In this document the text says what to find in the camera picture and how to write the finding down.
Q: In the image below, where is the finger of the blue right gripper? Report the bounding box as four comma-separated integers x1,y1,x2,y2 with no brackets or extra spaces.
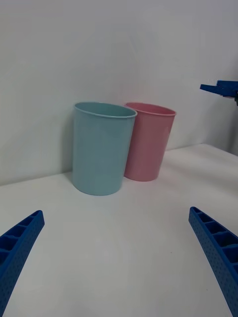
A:
200,84,238,106
216,79,238,88

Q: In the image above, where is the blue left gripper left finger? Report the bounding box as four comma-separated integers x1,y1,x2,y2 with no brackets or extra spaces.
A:
0,210,45,317

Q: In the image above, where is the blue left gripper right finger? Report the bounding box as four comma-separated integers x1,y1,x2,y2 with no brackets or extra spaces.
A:
188,207,238,317

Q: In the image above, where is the pink plastic bin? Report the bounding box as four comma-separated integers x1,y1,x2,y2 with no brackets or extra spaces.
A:
123,102,177,182

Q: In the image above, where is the pale blue plastic bin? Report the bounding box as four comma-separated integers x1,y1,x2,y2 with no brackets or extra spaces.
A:
72,101,138,196

